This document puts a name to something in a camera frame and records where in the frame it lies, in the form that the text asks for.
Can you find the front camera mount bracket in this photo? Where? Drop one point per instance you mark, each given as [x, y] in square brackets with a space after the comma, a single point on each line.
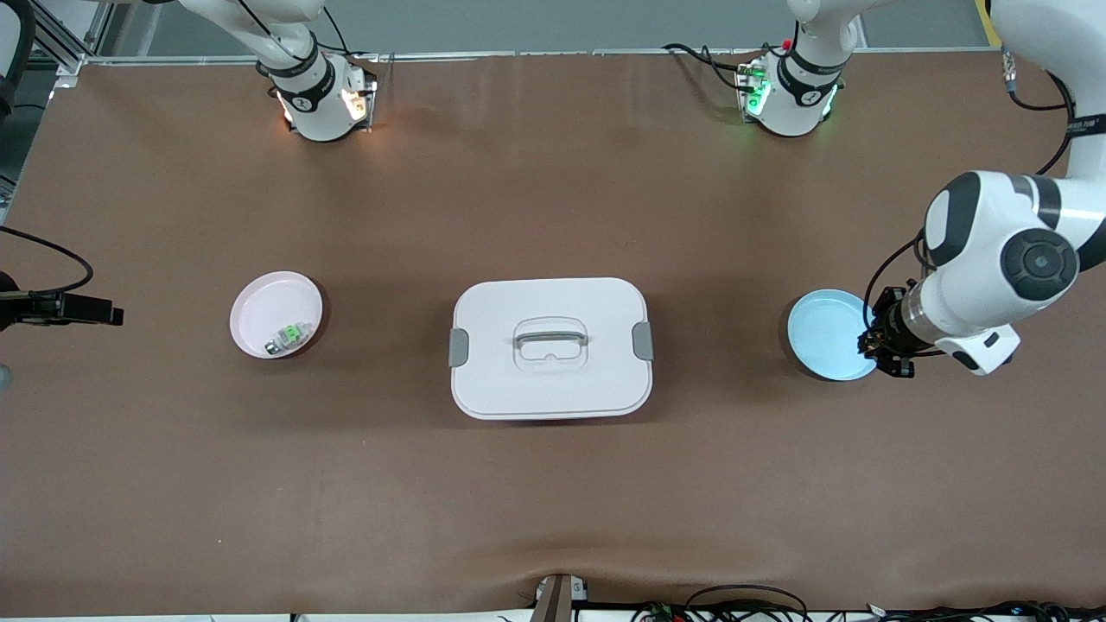
[557, 600]

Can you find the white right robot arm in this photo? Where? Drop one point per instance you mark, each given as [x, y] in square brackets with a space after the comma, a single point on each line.
[315, 112]

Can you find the green and clear push-button switch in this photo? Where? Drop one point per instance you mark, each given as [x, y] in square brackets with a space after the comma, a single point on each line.
[294, 333]

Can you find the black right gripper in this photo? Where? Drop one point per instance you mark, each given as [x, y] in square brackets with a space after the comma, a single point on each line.
[39, 308]

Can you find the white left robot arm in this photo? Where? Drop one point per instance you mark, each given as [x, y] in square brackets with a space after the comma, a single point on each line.
[976, 285]

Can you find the light blue round plate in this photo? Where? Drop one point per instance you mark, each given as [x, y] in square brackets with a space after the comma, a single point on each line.
[821, 337]

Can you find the grey box latch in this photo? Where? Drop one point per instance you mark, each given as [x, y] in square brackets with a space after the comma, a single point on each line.
[643, 340]
[458, 347]

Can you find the aluminium frame profile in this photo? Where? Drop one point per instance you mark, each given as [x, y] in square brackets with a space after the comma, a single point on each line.
[65, 43]

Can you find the white lidded storage box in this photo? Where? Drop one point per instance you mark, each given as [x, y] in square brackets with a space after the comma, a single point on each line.
[553, 389]

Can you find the silver table edge rail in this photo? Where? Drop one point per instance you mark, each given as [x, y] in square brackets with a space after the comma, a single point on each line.
[562, 54]

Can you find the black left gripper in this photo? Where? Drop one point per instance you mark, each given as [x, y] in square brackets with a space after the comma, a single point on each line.
[889, 325]

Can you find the pink round plate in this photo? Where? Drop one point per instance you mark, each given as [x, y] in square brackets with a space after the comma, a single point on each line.
[268, 302]

